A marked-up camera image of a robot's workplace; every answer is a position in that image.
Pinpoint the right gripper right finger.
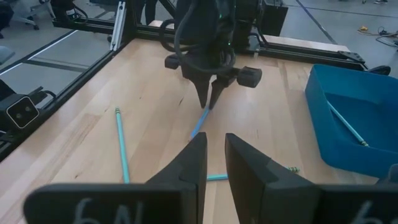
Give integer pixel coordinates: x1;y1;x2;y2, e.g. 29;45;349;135
225;133;398;224

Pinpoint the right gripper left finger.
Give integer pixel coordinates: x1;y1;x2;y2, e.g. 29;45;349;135
23;132;208;224

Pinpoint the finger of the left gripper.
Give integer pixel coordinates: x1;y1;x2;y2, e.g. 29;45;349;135
208;77;234;111
192;77;211;110

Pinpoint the blue pencil with green ferrule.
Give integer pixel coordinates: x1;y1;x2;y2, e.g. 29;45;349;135
189;106;210;140

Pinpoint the teal pencil with green ferrule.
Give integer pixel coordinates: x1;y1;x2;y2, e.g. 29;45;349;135
114;106;131;184
206;166;301;182
326;101;370;147

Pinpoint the black background robot base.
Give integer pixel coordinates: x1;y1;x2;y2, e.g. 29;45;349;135
49;0;90;26

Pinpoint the blue plastic bin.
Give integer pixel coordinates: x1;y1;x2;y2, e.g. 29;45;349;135
304;63;398;179

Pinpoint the white office chair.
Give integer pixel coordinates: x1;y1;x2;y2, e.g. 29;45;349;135
12;0;57;30

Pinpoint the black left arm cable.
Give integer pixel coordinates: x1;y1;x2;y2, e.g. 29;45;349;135
159;0;237;74

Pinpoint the silver aluminium rail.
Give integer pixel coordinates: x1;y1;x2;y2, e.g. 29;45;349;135
109;1;127;52

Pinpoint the black camera on frame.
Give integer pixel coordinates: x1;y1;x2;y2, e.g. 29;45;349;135
0;93;57;131

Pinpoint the tangle of floor cables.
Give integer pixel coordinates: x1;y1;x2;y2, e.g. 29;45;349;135
357;24;398;47

